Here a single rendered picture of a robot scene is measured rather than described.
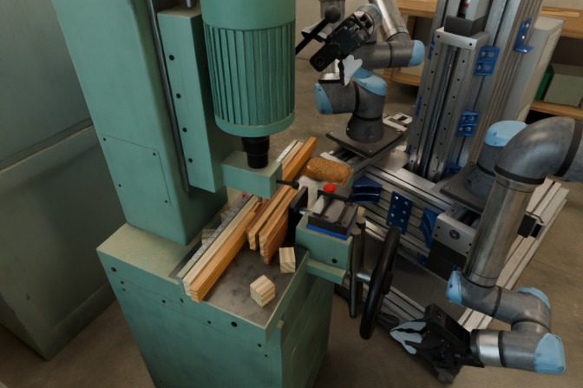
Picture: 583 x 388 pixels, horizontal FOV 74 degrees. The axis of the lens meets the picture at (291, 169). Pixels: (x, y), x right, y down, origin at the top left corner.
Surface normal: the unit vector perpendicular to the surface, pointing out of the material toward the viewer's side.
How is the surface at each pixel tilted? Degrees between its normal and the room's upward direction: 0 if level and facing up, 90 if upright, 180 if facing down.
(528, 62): 90
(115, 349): 0
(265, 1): 90
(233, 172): 90
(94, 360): 0
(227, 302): 0
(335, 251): 90
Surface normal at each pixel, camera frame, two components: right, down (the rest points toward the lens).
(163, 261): 0.00, -0.81
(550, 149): -0.58, 0.18
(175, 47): -0.42, 0.54
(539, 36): -0.70, 0.42
